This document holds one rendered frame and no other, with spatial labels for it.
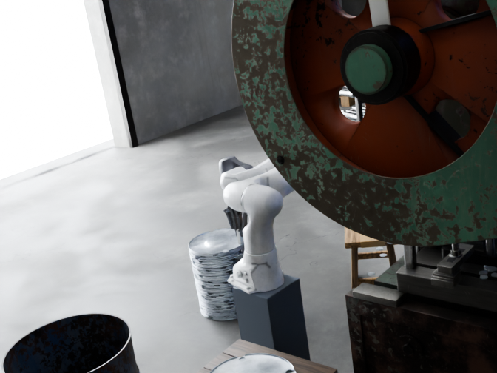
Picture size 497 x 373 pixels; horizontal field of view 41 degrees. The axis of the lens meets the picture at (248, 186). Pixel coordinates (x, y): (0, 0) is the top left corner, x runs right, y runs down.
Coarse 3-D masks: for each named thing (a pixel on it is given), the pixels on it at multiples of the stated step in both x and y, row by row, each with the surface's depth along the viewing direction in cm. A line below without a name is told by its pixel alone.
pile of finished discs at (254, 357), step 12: (228, 360) 216; (240, 360) 217; (252, 360) 215; (264, 360) 214; (276, 360) 213; (216, 372) 211; (228, 372) 210; (240, 372) 208; (252, 372) 207; (264, 372) 206; (276, 372) 207; (288, 372) 207
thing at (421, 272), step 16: (416, 256) 191; (432, 256) 190; (400, 272) 183; (416, 272) 182; (432, 272) 181; (464, 272) 179; (496, 272) 175; (400, 288) 185; (416, 288) 181; (432, 288) 178; (448, 288) 175; (464, 288) 172; (480, 288) 169; (496, 288) 168; (464, 304) 173; (480, 304) 170; (496, 304) 167
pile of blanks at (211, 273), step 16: (192, 256) 313; (208, 256) 304; (224, 256) 304; (240, 256) 308; (208, 272) 307; (224, 272) 306; (208, 288) 311; (224, 288) 308; (208, 304) 315; (224, 304) 311; (224, 320) 314
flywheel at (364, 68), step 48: (336, 0) 150; (384, 0) 135; (432, 0) 134; (480, 0) 128; (288, 48) 160; (336, 48) 152; (384, 48) 132; (432, 48) 137; (480, 48) 131; (336, 96) 159; (384, 96) 135; (432, 96) 141; (480, 96) 134; (336, 144) 161; (384, 144) 152; (432, 144) 145
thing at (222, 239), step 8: (208, 232) 329; (216, 232) 328; (224, 232) 326; (232, 232) 324; (192, 240) 323; (200, 240) 322; (208, 240) 319; (216, 240) 317; (224, 240) 316; (232, 240) 316; (200, 248) 312; (208, 248) 311; (216, 248) 309; (224, 248) 308; (232, 248) 306
